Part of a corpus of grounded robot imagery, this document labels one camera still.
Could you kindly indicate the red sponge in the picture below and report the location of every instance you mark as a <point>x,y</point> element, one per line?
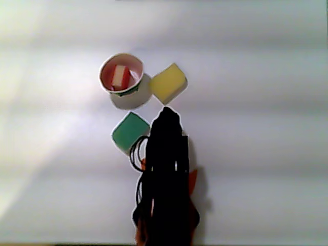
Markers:
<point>120,77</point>

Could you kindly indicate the green sponge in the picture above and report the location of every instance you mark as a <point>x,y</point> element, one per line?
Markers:
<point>129,132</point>

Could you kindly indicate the orange tape strip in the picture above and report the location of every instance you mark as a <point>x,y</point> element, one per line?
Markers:
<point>192,180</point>
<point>143,164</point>

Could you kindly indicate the white paper cup green band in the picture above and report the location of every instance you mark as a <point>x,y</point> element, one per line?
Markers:
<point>128,98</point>

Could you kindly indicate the yellow sponge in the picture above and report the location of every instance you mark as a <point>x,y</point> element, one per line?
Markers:
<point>167,83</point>

